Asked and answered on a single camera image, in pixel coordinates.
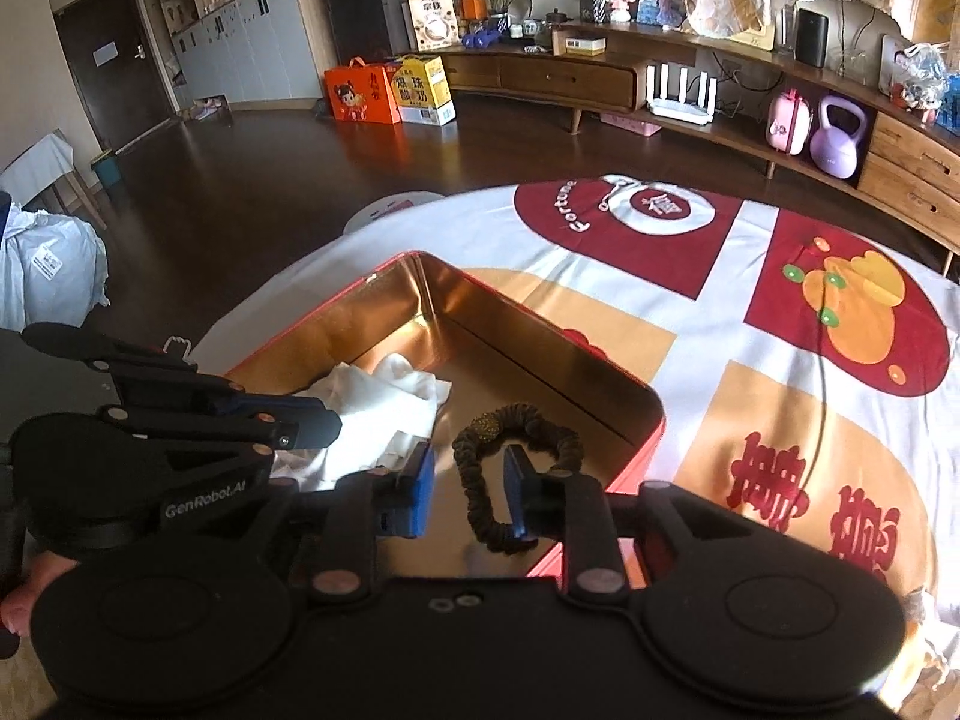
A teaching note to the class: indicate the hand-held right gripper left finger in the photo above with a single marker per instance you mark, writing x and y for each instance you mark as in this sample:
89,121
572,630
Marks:
417,491

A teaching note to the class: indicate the pink flat box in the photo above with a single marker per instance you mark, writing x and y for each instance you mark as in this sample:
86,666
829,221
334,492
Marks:
631,124

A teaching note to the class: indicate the brown teapot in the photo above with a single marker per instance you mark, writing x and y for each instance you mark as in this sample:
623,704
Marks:
558,17

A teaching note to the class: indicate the dark grey cabinet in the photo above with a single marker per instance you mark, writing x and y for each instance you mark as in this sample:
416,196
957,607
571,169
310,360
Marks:
364,7

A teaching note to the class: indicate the white cloth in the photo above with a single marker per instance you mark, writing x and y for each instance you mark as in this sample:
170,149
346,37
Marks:
382,409

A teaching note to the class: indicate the person's left hand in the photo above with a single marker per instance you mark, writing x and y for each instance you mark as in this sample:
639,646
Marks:
34,585

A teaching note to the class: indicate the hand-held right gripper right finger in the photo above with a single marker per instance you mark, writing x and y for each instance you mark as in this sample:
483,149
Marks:
516,495

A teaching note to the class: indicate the purple kettlebell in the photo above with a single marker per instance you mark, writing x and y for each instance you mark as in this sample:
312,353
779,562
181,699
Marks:
836,142

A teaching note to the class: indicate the clear plastic bag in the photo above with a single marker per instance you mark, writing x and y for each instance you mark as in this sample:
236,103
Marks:
919,79

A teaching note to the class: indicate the chair with white cover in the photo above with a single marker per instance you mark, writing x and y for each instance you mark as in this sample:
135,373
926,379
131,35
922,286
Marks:
41,165

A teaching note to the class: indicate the green trash bin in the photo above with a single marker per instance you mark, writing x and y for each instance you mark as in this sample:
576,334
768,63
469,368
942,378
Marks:
106,169

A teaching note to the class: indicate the white router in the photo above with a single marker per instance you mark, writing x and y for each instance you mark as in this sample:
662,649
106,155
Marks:
679,101

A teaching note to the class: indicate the dark hair scrunchie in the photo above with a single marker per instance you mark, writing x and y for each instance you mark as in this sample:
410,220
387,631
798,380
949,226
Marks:
480,480

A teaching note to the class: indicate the pink toy case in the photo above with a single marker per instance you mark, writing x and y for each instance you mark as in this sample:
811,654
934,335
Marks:
789,124

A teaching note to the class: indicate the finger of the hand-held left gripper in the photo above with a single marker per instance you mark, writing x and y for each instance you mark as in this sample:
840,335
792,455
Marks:
172,388
307,427

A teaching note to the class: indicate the orange gift box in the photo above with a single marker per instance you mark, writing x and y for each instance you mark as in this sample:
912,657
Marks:
360,94

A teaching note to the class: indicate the drinking glass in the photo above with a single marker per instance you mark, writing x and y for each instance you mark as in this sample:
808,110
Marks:
787,28

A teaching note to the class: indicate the dark wooden door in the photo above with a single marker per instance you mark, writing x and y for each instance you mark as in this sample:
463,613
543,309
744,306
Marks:
112,60

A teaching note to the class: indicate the white wall cabinets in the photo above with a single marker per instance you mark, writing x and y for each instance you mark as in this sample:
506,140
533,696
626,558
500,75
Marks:
247,37

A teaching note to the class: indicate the blue dumbbells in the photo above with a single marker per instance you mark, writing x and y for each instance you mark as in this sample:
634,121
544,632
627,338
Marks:
480,37

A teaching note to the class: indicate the yellow and white small box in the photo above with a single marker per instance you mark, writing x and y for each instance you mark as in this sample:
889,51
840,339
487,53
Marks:
585,43

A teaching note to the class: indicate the yellow gift box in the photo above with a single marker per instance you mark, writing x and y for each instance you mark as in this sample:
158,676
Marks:
424,90

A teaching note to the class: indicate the black speaker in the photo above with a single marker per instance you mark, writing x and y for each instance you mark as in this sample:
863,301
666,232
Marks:
811,37

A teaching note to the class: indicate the yellow cereal box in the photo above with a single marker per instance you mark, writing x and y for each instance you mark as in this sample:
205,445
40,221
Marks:
432,19

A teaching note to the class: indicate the red tin box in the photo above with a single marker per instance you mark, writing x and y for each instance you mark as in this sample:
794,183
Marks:
510,360

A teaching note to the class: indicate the wooden media cabinet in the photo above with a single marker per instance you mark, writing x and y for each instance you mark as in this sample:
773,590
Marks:
570,79

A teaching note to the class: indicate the white sack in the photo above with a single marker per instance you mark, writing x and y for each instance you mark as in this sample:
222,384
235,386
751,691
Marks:
52,262

